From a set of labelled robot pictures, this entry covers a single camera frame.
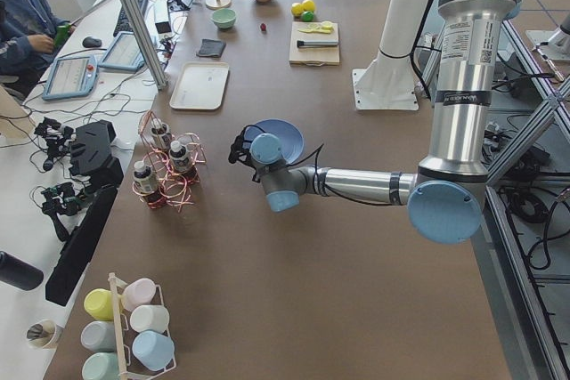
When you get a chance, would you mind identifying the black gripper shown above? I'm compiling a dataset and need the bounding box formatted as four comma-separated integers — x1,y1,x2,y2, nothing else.
228,125,265,165

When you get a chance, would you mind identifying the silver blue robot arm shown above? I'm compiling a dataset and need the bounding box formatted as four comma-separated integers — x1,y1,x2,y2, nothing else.
229,0,521,244

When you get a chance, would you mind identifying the blue plate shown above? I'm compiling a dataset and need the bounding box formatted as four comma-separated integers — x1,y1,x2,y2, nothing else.
243,118,305,164

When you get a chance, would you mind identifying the tea bottle lower middle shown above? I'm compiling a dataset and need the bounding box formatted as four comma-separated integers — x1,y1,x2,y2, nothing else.
168,140,198,184

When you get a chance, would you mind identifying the cream rabbit tray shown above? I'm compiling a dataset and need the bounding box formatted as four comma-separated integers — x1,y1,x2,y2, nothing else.
169,61,230,110

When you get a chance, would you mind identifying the tea bottle top of rack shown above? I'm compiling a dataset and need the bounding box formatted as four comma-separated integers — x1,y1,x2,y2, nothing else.
151,117,172,150

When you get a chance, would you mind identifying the tea bottle lower outer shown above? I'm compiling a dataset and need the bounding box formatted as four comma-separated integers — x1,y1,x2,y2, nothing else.
133,160,166,209

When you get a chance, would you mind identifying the grey folded cloth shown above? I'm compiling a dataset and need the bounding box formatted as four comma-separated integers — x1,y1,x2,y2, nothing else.
196,38,226,58

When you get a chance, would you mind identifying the steel muddler black tip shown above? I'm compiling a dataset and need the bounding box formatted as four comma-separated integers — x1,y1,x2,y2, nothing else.
296,40,338,49

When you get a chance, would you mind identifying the wooden cutting board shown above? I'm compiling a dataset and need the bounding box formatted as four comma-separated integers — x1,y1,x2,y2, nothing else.
289,21,340,66

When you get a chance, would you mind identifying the light green bowl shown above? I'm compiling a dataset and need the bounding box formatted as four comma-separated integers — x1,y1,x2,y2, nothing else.
211,8,237,30

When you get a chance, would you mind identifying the yellow plastic knife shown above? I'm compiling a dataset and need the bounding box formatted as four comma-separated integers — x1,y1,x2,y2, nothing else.
297,27,333,34

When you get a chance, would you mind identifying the blue teach pendant right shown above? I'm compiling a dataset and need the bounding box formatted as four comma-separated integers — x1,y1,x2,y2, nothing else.
98,31,144,72

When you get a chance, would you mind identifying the blue teach pendant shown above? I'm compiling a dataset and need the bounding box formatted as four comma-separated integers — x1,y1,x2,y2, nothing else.
42,54,98,101
98,31,144,72

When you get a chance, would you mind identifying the green lime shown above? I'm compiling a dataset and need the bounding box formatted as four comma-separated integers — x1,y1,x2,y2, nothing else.
300,11,314,22

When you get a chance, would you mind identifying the whole yellow lemon upper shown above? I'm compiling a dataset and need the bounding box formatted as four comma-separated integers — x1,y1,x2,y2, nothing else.
290,3,305,17

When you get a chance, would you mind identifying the whole yellow lemon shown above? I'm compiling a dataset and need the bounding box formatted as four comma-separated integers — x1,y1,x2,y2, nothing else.
301,0,316,12
290,3,305,17

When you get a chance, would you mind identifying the whole yellow lemon lower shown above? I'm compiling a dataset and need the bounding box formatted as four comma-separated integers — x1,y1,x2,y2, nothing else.
301,0,316,12

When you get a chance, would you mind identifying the pink cup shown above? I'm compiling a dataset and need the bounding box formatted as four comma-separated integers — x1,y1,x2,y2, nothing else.
122,278,156,311

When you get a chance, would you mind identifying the black keyboard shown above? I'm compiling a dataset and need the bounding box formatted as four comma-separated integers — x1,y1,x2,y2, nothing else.
112,0,150,38

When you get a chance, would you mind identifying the blue teach pendant left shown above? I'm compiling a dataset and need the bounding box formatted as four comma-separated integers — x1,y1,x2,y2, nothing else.
42,54,98,101

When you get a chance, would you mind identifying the black computer mouse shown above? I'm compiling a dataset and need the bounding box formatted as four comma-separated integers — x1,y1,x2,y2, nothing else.
82,36,102,49

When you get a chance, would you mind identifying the white cup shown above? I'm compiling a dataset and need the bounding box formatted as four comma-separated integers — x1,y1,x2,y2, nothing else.
130,304,170,334

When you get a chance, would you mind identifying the yellow cup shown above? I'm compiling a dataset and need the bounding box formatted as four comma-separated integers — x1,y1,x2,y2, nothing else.
84,288,114,321

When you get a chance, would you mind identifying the light blue cup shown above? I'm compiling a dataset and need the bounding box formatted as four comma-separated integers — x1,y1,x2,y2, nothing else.
132,330,175,371

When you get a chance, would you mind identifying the white cup rack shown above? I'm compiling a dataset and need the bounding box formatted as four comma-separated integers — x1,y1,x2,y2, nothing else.
108,272,177,380

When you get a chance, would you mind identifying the grey cup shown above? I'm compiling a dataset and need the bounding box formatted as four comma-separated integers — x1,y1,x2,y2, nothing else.
80,320,117,352

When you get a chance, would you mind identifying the person in blue hoodie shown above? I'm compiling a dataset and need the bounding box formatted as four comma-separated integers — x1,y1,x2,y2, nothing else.
1,0,69,76

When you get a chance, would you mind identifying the pale green cup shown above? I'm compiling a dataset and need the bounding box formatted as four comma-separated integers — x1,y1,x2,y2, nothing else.
81,352,119,380

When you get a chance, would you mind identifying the black flask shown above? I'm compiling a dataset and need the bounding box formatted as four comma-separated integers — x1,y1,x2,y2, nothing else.
0,251,44,291

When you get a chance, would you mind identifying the paper cup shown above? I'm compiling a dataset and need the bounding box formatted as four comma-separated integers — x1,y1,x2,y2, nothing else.
26,319,63,349

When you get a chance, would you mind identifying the copper wire bottle rack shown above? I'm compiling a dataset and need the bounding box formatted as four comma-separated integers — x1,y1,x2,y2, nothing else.
131,110,207,210

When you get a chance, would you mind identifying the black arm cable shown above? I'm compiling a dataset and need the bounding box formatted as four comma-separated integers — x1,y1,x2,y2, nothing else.
306,142,411,208

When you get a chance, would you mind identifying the black gripper mount device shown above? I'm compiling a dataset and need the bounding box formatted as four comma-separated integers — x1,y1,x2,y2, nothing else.
69,120,124,192

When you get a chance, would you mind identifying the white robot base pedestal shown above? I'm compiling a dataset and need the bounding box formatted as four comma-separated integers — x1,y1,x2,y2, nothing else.
353,0,429,111

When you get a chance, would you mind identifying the aluminium frame post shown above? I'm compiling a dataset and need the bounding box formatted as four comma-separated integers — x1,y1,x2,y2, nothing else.
120,0,167,90

